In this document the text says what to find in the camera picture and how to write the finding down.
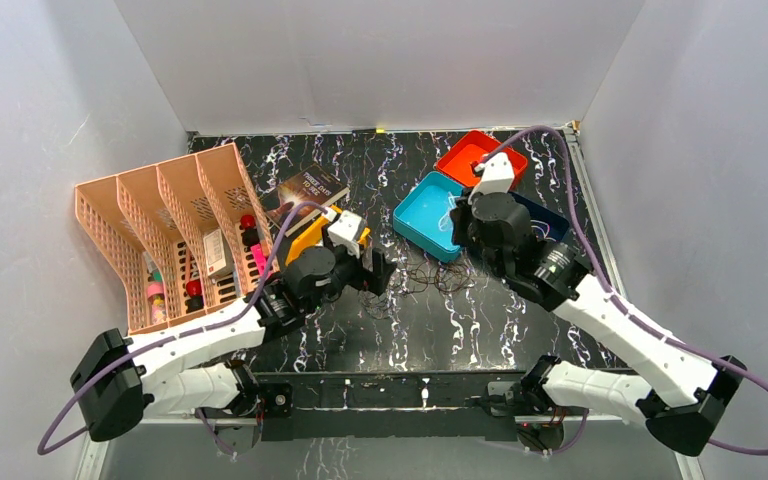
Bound peach plastic file organizer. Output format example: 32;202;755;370
75;144;273;334

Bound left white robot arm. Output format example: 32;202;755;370
70;246;396;442

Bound orange square tray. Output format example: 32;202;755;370
435;130;529;191

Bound dark thin cables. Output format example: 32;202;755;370
360;258;479;319

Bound dark paperback book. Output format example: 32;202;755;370
260;164;349;227

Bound teal square tray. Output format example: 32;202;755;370
392;172;463;263

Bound red black stamp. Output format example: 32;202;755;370
240;214;260;247

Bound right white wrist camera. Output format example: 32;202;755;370
468;152;515;204

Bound pink tape roll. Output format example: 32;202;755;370
145;281;165;301

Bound navy square tray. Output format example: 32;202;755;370
511;192;570;242

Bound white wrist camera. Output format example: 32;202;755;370
468;152;515;204
323;210;367;259

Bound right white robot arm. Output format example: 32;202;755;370
450;189;741;456

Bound white box in organizer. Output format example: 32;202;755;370
202;228;234;279

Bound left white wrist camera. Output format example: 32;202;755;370
323;210;367;259

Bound yellow plastic bin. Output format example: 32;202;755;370
285;205;371;265

